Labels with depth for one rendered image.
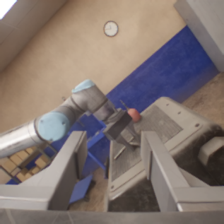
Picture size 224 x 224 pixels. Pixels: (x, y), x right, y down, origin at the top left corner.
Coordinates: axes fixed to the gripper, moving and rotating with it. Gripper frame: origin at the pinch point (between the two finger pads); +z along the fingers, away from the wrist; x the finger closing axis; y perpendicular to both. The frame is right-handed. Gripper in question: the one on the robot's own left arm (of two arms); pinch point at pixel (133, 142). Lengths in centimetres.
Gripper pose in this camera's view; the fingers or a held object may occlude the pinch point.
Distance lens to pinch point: 72.0
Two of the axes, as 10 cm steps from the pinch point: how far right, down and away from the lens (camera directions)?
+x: -6.3, 6.7, -3.9
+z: 6.6, 7.3, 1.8
